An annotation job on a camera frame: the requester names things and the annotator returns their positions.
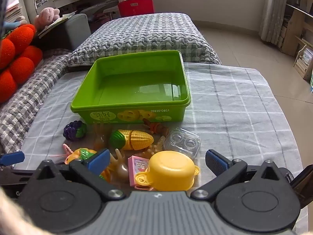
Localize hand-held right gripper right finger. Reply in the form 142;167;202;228
191;149;290;201

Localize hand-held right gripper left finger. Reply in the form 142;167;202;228
29;149;126;202

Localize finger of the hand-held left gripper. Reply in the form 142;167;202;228
0;151;38;185

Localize clear plastic lens case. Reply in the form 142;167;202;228
163;127;201;159

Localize yellow toy pot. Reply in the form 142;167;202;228
135;151;200;192

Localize green plastic box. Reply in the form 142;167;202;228
71;50;192;124

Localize yellow green toy vegetable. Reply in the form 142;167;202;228
65;148;111;182

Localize translucent beige toy squid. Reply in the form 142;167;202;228
109;148;130;183

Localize pink toy shrimp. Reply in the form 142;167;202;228
49;143;74;158

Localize pink toy carton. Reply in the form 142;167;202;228
128;155;150;187

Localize purple toy grapes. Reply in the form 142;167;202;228
63;120;87;142

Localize yellow toy corn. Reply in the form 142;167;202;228
109;129;154;151

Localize grey checkered quilt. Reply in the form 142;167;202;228
0;49;74;153

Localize orange brown toy vegetable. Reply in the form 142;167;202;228
142;118;170;136

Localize dark brown panel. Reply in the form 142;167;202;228
291;164;313;209

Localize orange flower cushion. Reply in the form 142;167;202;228
0;24;43;103

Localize grey fabric ottoman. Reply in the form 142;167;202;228
39;13;92;51

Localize blue plush toy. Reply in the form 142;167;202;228
3;17;27;29

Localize small wooden cabinet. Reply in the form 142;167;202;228
293;44;313;80

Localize grey quilted cushion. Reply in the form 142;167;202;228
67;12;222;68

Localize open picture book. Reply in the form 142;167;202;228
38;11;78;39

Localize pink plush toy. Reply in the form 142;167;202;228
34;8;60;30

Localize stack of books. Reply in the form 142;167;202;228
4;3;24;22

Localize white office chair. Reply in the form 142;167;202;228
79;0;139;27

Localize red chair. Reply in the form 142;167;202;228
117;0;155;17

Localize wooden bookshelf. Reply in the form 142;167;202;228
281;0;313;57

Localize grey patterned curtain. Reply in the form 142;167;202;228
259;0;295;47

